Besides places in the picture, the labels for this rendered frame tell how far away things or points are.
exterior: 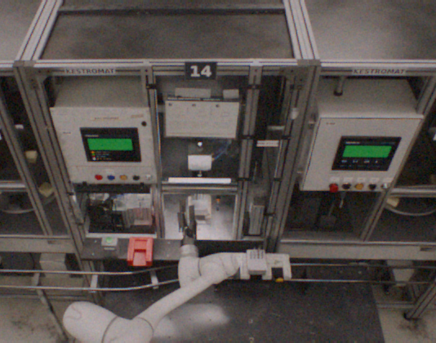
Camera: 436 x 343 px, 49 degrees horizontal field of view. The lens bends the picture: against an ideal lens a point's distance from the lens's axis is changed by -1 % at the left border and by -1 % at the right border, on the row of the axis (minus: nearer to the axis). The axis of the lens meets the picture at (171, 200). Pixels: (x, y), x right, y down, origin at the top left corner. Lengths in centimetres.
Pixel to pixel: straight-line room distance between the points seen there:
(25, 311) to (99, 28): 218
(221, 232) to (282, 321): 58
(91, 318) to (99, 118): 82
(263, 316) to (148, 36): 156
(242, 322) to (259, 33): 147
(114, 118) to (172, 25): 47
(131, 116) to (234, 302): 124
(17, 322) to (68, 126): 188
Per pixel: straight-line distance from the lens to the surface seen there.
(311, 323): 273
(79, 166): 227
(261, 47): 201
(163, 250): 262
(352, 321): 279
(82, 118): 206
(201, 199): 267
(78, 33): 216
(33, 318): 360
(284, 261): 265
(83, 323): 179
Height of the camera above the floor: 307
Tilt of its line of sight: 50 degrees down
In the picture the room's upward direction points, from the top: 3 degrees counter-clockwise
